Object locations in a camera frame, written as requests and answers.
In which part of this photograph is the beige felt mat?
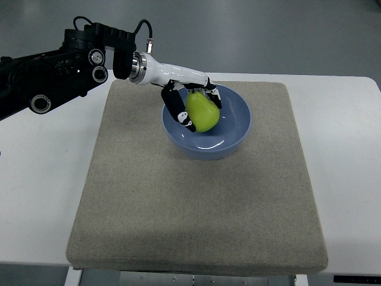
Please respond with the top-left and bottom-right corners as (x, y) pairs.
(66, 80), (328, 276)

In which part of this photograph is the white table frame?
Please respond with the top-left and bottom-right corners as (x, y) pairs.
(64, 267), (380, 285)

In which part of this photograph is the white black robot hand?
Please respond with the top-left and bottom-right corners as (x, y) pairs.
(129, 52), (221, 132)

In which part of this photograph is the green pear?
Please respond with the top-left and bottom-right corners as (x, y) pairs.
(185, 91), (220, 133)

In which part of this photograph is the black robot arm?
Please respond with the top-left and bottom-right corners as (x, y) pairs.
(1, 19), (153, 119)

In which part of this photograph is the blue bowl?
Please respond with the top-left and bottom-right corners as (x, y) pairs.
(161, 84), (252, 160)

